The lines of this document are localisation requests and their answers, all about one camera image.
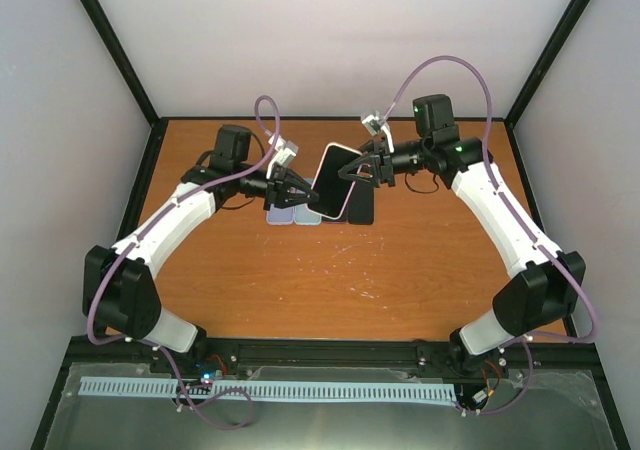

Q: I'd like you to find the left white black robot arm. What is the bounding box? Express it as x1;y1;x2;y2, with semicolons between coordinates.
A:
82;125;318;373

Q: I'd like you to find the light blue phone case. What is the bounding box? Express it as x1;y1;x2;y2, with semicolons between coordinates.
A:
293;205;322;226

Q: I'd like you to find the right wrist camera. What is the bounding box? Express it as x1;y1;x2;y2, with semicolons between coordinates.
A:
360;111;394;153

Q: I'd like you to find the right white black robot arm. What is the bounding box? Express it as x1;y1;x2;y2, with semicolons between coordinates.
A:
338;94;586;375

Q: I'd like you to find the purple phone black screen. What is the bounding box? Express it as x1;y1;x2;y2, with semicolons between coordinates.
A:
322;214;348;224

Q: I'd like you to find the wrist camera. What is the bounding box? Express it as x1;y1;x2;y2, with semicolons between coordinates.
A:
360;111;394;153
266;136;299;179

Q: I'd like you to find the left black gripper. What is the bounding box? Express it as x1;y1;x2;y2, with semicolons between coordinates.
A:
235;163;320;211

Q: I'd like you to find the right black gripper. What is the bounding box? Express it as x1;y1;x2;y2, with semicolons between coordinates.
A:
338;137;431;188

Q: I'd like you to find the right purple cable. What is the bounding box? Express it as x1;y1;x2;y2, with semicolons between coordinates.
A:
382;54;600;416

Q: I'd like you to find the purple cable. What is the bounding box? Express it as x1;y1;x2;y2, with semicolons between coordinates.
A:
85;94;282;429
382;54;600;416

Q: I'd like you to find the black mounting rail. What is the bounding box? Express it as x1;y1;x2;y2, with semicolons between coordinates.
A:
63;337;604;382

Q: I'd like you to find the black enclosure frame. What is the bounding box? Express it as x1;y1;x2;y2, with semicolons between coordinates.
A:
32;0;629;449

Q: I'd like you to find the light blue cable duct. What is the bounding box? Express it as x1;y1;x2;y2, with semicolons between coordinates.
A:
78;376;456;406

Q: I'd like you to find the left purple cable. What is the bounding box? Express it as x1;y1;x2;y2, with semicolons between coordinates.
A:
85;94;282;429

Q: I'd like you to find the lilac phone case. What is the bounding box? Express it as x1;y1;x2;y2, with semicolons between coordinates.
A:
266;205;295;226

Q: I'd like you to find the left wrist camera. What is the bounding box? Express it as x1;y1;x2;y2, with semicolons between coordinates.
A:
266;136;299;179

